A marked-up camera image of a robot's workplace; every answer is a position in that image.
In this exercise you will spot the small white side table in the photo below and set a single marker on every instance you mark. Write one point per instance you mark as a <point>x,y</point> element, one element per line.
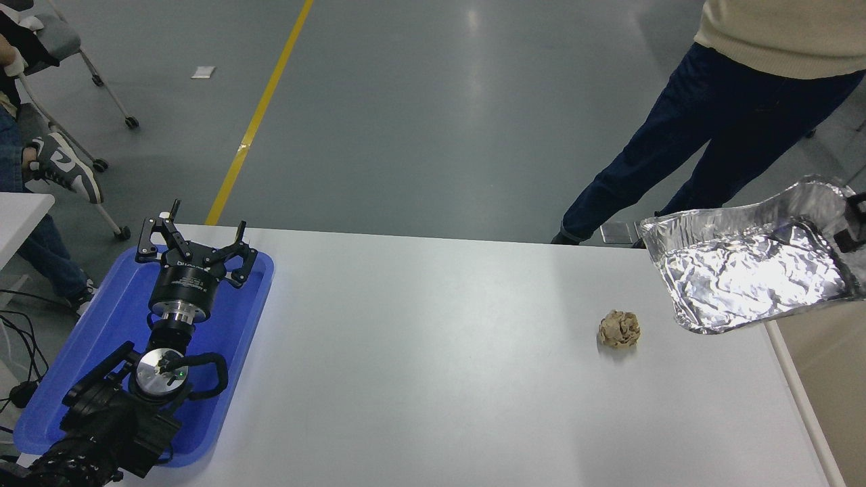
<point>20,216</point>

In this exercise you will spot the standing person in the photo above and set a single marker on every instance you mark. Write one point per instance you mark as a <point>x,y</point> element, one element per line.
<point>731,115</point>

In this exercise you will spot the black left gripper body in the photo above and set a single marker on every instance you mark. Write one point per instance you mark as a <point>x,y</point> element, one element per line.
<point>184,285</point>

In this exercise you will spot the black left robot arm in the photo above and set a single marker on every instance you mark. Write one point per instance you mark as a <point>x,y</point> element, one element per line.
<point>101,426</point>

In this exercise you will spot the silver floor plate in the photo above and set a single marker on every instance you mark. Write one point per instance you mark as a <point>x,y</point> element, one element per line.
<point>619,232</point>

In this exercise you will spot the grey wheeled chair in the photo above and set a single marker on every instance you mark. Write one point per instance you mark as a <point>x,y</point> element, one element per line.
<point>57,34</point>

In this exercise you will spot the silver foil plate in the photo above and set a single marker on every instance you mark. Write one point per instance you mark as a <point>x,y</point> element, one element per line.
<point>737,270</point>

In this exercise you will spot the crumpled tan paper ball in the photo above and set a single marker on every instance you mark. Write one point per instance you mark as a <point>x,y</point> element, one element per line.
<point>619,329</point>

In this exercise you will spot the seated person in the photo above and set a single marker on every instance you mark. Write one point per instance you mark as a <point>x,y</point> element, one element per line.
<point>51,257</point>

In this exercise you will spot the blue plastic tray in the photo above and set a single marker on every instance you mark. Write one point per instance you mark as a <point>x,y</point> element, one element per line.
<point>223,338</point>

